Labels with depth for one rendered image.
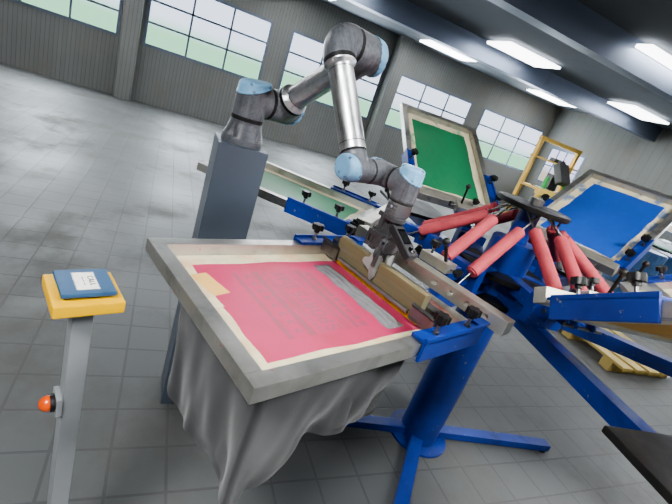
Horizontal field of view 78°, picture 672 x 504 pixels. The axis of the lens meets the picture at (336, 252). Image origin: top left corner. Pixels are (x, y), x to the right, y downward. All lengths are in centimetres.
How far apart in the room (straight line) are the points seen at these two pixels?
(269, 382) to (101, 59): 954
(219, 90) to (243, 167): 850
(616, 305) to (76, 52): 981
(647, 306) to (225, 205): 130
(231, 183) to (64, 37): 873
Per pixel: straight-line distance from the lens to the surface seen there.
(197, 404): 121
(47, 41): 1023
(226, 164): 157
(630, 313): 117
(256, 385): 76
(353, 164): 115
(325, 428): 121
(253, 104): 157
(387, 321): 118
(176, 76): 1000
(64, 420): 122
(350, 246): 136
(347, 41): 132
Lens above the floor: 148
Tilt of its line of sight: 20 degrees down
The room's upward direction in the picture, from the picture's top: 20 degrees clockwise
